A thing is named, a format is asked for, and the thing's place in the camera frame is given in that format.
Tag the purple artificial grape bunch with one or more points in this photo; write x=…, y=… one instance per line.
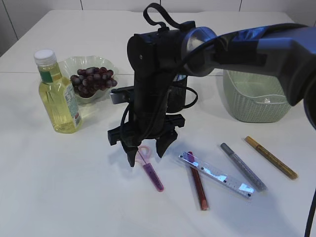
x=87, y=82

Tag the pale green wavy plate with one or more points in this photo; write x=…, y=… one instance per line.
x=71, y=65

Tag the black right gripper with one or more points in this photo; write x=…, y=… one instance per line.
x=155, y=58

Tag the green plastic woven basket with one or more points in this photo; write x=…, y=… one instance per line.
x=242, y=90

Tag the yellow tea plastic bottle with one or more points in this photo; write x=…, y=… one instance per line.
x=57, y=94

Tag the clear plastic ruler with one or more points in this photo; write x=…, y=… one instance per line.
x=218, y=175

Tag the gold glitter pen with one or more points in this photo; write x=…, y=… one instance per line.
x=271, y=158

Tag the red glitter pen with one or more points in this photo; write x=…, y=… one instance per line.
x=203, y=203

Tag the silver glitter pen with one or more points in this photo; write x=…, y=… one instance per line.
x=243, y=167

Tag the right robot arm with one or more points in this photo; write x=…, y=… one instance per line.
x=285, y=51

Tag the pink scissors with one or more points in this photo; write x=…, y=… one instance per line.
x=143, y=156

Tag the black mesh pen holder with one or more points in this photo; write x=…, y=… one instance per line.
x=177, y=94

